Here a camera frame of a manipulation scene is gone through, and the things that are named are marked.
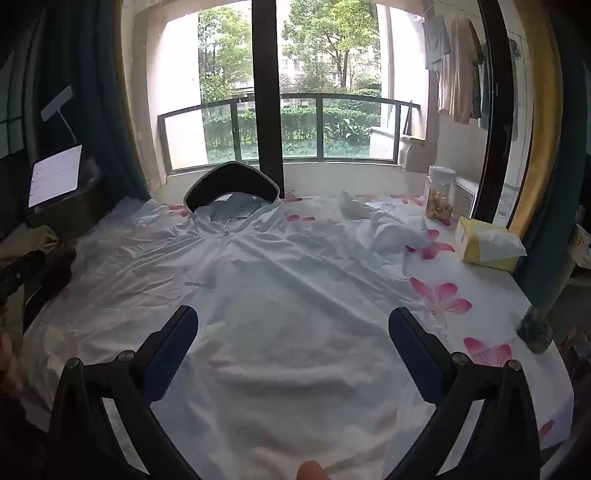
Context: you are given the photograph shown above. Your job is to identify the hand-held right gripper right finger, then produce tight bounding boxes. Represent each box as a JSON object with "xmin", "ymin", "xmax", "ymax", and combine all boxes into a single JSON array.
[{"xmin": 388, "ymin": 307, "xmax": 541, "ymax": 480}]

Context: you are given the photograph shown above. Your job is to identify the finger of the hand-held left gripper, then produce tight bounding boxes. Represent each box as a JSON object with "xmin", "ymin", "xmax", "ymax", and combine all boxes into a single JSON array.
[{"xmin": 0, "ymin": 251, "xmax": 47, "ymax": 300}]

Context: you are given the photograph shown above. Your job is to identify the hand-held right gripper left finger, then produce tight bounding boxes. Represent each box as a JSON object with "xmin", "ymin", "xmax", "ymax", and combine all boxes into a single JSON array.
[{"xmin": 46, "ymin": 305, "xmax": 200, "ymax": 480}]

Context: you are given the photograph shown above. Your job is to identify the white hooded jacket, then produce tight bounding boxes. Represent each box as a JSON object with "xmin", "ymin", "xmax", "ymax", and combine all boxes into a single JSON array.
[{"xmin": 21, "ymin": 161, "xmax": 455, "ymax": 480}]

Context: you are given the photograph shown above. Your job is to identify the person's left hand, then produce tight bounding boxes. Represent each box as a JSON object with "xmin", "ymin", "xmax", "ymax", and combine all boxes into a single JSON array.
[{"xmin": 0, "ymin": 335, "xmax": 23, "ymax": 398}]

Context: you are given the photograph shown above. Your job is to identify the person's right hand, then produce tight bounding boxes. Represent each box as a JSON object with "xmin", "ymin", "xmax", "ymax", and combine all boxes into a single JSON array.
[{"xmin": 295, "ymin": 459, "xmax": 327, "ymax": 480}]

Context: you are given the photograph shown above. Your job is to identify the khaki garment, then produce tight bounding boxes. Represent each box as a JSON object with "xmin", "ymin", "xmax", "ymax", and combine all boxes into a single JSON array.
[{"xmin": 0, "ymin": 225, "xmax": 61, "ymax": 264}]

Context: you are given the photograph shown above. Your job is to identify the black garment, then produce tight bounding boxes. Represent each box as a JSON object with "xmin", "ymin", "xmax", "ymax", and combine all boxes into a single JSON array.
[{"xmin": 25, "ymin": 247, "xmax": 78, "ymax": 319}]

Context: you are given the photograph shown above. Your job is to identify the pink floral bed sheet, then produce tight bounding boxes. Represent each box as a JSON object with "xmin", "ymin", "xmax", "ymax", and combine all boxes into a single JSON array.
[{"xmin": 18, "ymin": 191, "xmax": 575, "ymax": 480}]

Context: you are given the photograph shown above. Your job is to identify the tablet with white screen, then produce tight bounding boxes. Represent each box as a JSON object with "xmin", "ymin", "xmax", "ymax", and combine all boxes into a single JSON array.
[{"xmin": 28, "ymin": 144, "xmax": 84, "ymax": 209}]

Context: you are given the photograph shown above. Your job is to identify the dark green crumpled object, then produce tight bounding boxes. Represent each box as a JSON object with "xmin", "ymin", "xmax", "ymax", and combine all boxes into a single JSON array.
[{"xmin": 516, "ymin": 307, "xmax": 555, "ymax": 355}]

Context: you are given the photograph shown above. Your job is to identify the yellow tissue pack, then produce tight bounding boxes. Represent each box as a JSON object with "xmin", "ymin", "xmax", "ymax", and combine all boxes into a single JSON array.
[{"xmin": 455, "ymin": 217, "xmax": 527, "ymax": 272}]

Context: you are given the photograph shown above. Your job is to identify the clear plastic snack jar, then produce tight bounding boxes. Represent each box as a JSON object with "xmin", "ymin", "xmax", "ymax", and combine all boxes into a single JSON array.
[{"xmin": 424, "ymin": 165, "xmax": 457, "ymax": 227}]

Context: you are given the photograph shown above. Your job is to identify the white ribbed appliance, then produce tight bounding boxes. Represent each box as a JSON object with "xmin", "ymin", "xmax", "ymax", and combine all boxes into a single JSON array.
[{"xmin": 452, "ymin": 179, "xmax": 479, "ymax": 219}]

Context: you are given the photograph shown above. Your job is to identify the white panel on stand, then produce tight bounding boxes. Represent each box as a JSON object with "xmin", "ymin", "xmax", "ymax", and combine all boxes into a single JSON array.
[{"xmin": 41, "ymin": 86, "xmax": 79, "ymax": 144}]

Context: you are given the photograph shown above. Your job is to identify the teal curtain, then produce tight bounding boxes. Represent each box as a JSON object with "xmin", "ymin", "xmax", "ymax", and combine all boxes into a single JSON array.
[
  {"xmin": 526, "ymin": 0, "xmax": 591, "ymax": 324},
  {"xmin": 28, "ymin": 0, "xmax": 153, "ymax": 204}
]

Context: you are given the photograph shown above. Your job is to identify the white labelled packet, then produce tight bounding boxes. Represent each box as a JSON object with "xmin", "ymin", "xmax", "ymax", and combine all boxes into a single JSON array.
[{"xmin": 574, "ymin": 225, "xmax": 591, "ymax": 269}]

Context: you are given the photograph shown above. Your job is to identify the black balcony railing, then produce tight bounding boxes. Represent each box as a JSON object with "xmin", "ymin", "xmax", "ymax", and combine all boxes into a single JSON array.
[{"xmin": 157, "ymin": 92, "xmax": 422, "ymax": 175}]

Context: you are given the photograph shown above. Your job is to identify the yellow curtain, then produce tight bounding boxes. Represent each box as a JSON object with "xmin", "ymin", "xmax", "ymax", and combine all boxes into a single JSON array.
[{"xmin": 508, "ymin": 0, "xmax": 566, "ymax": 241}]

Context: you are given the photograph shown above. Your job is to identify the grey-blue hanging garment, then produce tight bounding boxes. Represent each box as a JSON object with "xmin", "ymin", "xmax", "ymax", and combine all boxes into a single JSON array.
[{"xmin": 471, "ymin": 23, "xmax": 492, "ymax": 131}]

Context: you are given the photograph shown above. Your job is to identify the beige hanging shirt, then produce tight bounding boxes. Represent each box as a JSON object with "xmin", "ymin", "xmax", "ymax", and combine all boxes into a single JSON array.
[{"xmin": 438, "ymin": 14, "xmax": 481, "ymax": 124}]

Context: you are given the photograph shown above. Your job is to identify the light blue hanging shirt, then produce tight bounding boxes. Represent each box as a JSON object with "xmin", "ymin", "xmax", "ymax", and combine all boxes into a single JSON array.
[{"xmin": 422, "ymin": 14, "xmax": 451, "ymax": 72}]

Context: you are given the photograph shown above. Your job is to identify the black window post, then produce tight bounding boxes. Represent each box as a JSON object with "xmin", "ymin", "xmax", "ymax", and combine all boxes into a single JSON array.
[{"xmin": 252, "ymin": 0, "xmax": 284, "ymax": 185}]

